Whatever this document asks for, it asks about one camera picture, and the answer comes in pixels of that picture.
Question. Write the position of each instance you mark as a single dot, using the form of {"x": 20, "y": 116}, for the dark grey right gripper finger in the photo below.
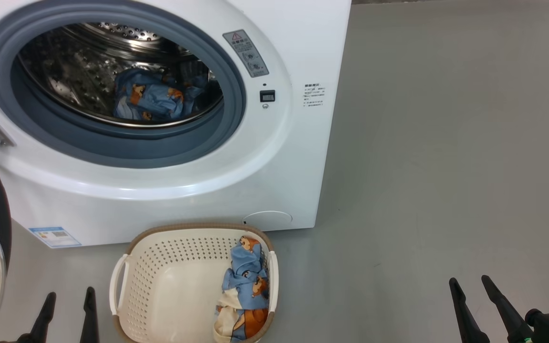
{"x": 465, "y": 319}
{"x": 508, "y": 317}

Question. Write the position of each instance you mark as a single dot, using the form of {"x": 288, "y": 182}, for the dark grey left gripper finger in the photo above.
{"x": 41, "y": 319}
{"x": 90, "y": 319}

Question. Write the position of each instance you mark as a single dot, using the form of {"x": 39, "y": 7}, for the blue and cream bear garment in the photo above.
{"x": 248, "y": 286}

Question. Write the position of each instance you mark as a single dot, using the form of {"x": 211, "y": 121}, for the blue bear-print garment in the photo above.
{"x": 155, "y": 95}

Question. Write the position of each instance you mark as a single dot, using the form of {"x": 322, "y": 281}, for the cream perforated laundry basket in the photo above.
{"x": 179, "y": 295}

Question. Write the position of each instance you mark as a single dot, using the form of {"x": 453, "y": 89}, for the white front-load washing machine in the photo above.
{"x": 279, "y": 157}

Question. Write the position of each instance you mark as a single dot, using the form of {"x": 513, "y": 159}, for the black door latch socket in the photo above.
{"x": 267, "y": 95}

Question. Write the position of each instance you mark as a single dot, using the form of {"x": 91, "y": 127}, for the blue energy label sticker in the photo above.
{"x": 55, "y": 237}

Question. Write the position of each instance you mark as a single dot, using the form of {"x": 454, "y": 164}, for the round white filter cover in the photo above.
{"x": 267, "y": 220}

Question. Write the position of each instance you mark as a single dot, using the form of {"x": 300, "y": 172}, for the perforated steel washer drum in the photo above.
{"x": 74, "y": 71}

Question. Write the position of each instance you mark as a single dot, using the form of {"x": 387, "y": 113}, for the printed text instruction sticker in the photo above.
{"x": 314, "y": 95}

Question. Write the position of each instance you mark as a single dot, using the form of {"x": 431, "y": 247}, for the grey warning sticker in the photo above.
{"x": 246, "y": 53}

